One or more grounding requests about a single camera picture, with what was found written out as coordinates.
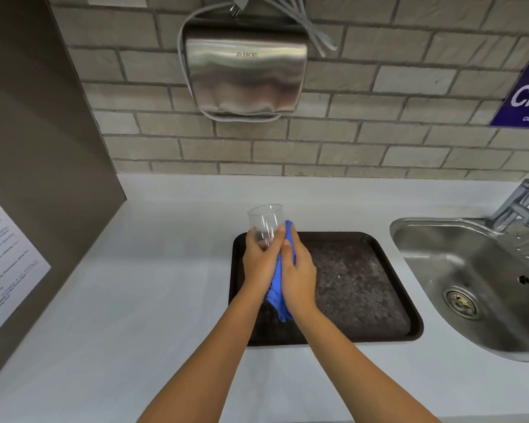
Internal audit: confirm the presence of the person's left hand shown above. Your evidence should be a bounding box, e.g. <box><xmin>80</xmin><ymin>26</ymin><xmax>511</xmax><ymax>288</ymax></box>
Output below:
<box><xmin>242</xmin><ymin>224</ymin><xmax>287</xmax><ymax>300</ymax></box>

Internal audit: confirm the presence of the person's right hand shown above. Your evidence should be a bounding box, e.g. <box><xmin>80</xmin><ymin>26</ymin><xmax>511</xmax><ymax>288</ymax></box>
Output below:
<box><xmin>280</xmin><ymin>225</ymin><xmax>318</xmax><ymax>321</ymax></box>

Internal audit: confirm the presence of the blue cloth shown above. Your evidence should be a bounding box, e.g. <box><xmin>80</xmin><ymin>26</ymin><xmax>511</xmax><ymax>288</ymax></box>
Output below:
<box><xmin>264</xmin><ymin>220</ymin><xmax>297</xmax><ymax>324</ymax></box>

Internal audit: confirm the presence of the clear drinking glass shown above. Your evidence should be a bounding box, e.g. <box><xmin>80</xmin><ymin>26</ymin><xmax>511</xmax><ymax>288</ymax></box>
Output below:
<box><xmin>247</xmin><ymin>204</ymin><xmax>286</xmax><ymax>251</ymax></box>

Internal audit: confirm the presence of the person's right forearm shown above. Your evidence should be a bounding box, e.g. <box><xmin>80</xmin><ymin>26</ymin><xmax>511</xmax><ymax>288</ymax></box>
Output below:
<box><xmin>294</xmin><ymin>308</ymin><xmax>441</xmax><ymax>423</ymax></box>

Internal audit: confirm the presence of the person's left forearm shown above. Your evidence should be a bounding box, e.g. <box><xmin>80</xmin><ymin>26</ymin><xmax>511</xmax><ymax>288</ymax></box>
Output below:
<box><xmin>136</xmin><ymin>287</ymin><xmax>263</xmax><ymax>423</ymax></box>

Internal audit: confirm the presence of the dark brown tray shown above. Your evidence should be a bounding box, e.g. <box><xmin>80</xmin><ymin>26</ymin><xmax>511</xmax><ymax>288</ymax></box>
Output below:
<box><xmin>228</xmin><ymin>231</ymin><xmax>424</xmax><ymax>348</ymax></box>

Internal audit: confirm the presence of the stainless steel sink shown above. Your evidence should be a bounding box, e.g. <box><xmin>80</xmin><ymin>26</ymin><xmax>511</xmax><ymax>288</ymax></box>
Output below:
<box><xmin>389</xmin><ymin>217</ymin><xmax>529</xmax><ymax>363</ymax></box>

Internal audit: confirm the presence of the stainless steel hand dryer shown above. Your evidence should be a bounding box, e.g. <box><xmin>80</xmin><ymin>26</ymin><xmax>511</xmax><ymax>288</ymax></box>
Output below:
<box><xmin>184</xmin><ymin>19</ymin><xmax>309</xmax><ymax>118</ymax></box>

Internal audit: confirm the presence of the chrome faucet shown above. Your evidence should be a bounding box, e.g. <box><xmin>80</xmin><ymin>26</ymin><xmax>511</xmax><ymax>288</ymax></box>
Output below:
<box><xmin>484</xmin><ymin>178</ymin><xmax>529</xmax><ymax>234</ymax></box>

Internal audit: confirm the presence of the white and purple guideline poster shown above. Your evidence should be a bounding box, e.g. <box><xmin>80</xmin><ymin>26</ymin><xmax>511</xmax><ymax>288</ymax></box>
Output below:
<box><xmin>0</xmin><ymin>184</ymin><xmax>52</xmax><ymax>348</ymax></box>

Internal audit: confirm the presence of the grey-brown cabinet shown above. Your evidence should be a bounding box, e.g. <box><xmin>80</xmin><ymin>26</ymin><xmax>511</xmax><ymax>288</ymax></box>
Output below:
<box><xmin>0</xmin><ymin>0</ymin><xmax>128</xmax><ymax>392</ymax></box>

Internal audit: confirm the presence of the grey power cable with plug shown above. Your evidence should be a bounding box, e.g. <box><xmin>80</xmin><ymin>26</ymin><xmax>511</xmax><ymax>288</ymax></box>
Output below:
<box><xmin>176</xmin><ymin>0</ymin><xmax>339</xmax><ymax>124</ymax></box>

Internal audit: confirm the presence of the blue wall sign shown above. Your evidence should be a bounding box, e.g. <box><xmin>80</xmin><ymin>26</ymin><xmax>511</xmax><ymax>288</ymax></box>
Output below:
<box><xmin>489</xmin><ymin>43</ymin><xmax>529</xmax><ymax>128</ymax></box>

